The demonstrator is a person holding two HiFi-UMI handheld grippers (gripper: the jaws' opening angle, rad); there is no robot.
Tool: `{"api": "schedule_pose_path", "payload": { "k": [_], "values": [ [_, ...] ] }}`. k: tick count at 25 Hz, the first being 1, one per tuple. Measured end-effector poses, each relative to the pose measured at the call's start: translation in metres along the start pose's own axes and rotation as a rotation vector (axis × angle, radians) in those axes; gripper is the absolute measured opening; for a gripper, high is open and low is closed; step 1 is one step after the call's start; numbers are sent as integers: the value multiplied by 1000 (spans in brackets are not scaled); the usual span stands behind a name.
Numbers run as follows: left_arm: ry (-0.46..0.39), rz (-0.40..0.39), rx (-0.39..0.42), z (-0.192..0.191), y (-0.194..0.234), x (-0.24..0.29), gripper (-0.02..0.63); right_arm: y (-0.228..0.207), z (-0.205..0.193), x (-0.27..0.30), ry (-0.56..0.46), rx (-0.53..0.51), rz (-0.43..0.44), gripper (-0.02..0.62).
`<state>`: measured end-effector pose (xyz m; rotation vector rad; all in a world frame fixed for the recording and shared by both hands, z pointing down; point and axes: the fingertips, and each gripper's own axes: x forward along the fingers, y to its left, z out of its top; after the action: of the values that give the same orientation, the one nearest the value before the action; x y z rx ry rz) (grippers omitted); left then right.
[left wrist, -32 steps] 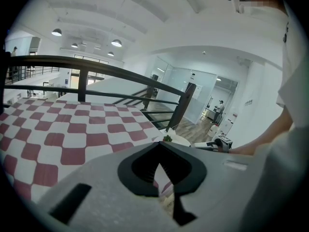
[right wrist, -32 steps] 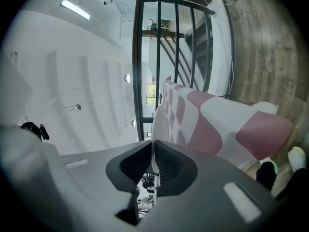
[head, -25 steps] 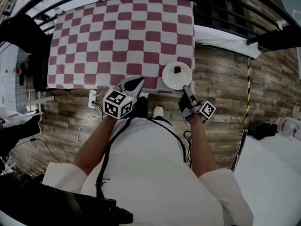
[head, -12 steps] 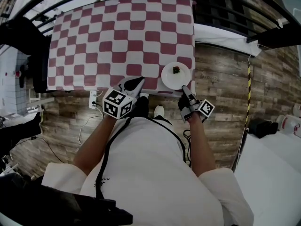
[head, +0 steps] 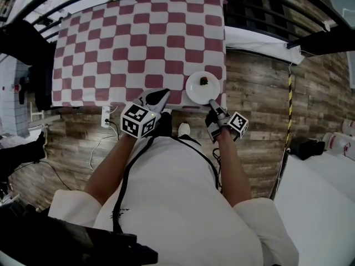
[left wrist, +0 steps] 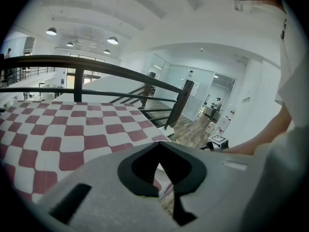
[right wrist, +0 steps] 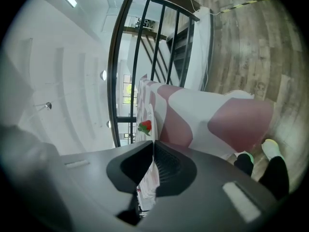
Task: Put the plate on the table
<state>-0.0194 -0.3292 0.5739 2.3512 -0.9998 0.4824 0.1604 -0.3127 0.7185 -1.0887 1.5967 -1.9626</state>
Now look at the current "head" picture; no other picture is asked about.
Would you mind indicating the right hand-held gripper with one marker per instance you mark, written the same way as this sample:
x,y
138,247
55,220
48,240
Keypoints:
x,y
224,125

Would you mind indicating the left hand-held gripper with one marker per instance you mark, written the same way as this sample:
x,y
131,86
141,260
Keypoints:
x,y
138,120

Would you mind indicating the white round plate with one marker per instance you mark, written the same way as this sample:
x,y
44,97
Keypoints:
x,y
201,94

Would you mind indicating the red strawberry with green leaves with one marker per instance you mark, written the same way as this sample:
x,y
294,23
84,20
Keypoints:
x,y
204,81

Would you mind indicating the person's right forearm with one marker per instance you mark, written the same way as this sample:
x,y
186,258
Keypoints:
x,y
233,170

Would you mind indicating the person's left forearm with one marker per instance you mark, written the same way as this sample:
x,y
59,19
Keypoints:
x,y
111,168

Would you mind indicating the red white checkered table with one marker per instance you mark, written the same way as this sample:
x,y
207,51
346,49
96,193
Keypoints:
x,y
133,46

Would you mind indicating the person's black trousers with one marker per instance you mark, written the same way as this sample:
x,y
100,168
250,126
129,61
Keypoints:
x,y
166,123

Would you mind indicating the person's right white shoe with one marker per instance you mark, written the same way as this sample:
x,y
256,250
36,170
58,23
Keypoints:
x,y
183,128

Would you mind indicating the white power strip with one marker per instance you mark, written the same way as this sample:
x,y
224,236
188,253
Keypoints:
x,y
105,115

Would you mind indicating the yellow black hazard tape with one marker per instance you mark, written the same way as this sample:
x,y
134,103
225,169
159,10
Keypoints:
x,y
290,98

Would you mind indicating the white platform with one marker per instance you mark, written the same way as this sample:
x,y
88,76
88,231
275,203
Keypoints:
x,y
258,43

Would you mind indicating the black bag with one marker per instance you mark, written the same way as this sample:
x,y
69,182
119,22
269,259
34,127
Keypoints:
x,y
308,148

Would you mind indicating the person's white shirt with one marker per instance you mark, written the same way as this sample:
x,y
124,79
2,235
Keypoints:
x,y
180,204

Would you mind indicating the black cube shelf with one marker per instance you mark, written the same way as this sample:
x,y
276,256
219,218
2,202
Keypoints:
x,y
249,10

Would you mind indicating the black office chair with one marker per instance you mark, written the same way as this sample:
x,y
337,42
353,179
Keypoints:
x,y
41,79

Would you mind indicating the white jug with red label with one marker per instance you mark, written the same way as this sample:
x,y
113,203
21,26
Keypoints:
x,y
338,143

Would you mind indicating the white panel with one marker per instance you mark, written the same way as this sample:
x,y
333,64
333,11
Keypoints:
x,y
351,71

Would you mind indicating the white counter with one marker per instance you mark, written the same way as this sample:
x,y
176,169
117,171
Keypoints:
x,y
319,204

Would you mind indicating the white desk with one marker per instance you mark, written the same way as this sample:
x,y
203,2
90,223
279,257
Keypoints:
x,y
8,107

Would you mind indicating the black curved bar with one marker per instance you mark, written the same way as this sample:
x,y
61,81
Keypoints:
x,y
55,237

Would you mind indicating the white stool frame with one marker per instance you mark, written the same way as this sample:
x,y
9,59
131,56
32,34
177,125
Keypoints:
x,y
51,118

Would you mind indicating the dark wooden post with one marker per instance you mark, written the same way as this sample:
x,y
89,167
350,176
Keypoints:
x,y
327,44

